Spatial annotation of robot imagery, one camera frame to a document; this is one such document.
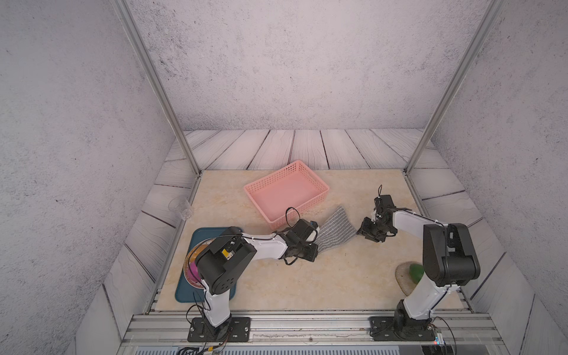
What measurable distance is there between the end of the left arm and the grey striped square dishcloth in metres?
0.09

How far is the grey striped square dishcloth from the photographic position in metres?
0.91

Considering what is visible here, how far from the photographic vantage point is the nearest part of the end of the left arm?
74 centimetres
